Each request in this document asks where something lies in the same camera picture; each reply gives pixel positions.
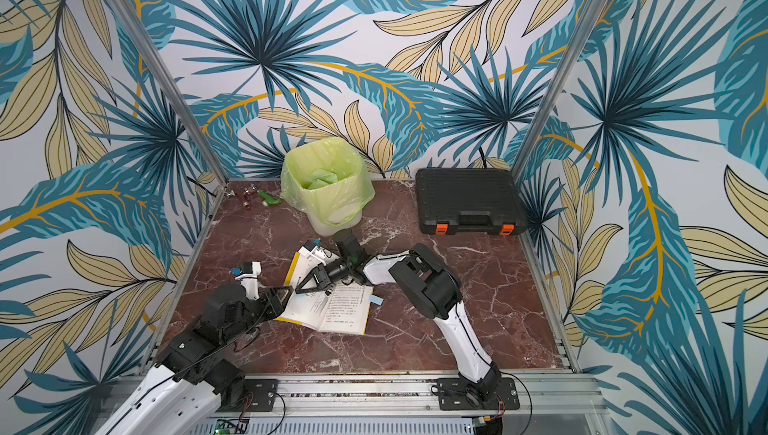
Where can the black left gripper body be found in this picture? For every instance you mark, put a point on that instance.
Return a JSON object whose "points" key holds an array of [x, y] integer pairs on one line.
{"points": [[266, 308]]}

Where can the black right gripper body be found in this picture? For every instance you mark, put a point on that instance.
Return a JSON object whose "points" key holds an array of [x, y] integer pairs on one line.
{"points": [[324, 276]]}

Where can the black plastic tool case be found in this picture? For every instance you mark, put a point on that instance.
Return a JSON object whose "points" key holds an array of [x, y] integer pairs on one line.
{"points": [[458, 200]]}

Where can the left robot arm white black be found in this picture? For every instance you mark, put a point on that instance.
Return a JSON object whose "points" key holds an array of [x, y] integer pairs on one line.
{"points": [[191, 379]]}

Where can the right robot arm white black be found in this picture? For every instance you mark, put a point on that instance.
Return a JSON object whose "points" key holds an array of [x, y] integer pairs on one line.
{"points": [[427, 282]]}

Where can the yellow children's book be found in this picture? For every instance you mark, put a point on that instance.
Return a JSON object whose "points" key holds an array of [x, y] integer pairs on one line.
{"points": [[344, 311]]}

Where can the green toy on table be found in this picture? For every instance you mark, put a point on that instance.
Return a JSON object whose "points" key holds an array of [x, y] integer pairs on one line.
{"points": [[268, 199]]}

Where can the green circuit board with wires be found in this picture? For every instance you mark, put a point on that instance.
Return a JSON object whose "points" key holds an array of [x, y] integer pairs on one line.
{"points": [[230, 427]]}

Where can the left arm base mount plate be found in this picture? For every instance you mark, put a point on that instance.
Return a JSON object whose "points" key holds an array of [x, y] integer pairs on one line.
{"points": [[250, 395]]}

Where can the white bin green bag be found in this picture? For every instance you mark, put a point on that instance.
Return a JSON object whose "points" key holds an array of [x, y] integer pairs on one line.
{"points": [[329, 182]]}

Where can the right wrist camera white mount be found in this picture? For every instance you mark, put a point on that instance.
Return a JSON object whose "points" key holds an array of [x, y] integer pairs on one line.
{"points": [[312, 250]]}

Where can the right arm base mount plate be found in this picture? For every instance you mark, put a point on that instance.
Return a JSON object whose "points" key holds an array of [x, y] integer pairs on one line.
{"points": [[457, 394]]}

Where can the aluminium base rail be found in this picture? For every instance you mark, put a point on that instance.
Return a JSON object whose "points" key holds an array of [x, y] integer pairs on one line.
{"points": [[550, 403]]}

